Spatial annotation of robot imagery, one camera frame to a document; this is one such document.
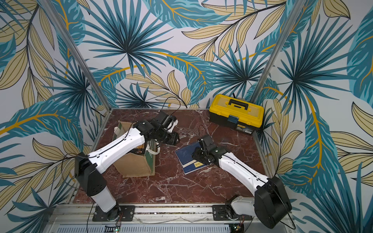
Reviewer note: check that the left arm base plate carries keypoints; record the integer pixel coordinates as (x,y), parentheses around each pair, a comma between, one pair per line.
(118,214)

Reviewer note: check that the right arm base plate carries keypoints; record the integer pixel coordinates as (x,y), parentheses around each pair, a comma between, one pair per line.
(225,212)

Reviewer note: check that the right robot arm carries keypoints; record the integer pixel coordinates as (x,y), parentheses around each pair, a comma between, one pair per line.
(270,203)

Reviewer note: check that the yellow black toolbox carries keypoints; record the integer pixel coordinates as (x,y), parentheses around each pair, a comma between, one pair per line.
(236,114)

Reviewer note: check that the blue book top stack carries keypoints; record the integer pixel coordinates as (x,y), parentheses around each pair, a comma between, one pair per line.
(185,154)

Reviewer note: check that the green burlap Christmas bag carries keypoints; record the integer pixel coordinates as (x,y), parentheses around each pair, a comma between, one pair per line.
(140,162)

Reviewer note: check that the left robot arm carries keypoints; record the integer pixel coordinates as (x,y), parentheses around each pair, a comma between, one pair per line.
(89,168)

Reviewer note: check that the blue book stack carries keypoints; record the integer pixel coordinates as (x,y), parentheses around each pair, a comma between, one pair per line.
(192,167)
(185,154)

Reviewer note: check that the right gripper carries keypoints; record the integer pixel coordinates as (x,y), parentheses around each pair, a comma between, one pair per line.
(200,156)

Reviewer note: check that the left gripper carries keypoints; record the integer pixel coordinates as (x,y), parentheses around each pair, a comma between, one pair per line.
(173,140)

